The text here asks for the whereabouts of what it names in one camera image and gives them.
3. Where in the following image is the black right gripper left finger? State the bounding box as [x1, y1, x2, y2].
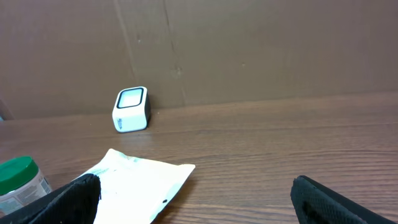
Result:
[1, 174, 101, 224]

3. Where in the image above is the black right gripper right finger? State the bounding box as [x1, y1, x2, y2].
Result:
[290, 175, 395, 224]

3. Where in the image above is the beige plastic pouch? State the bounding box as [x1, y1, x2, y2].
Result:
[86, 149, 195, 224]

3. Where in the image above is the green lid jar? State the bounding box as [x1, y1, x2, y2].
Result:
[0, 156, 52, 217]

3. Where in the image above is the white barcode scanner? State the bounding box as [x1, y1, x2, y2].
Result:
[112, 86, 151, 133]

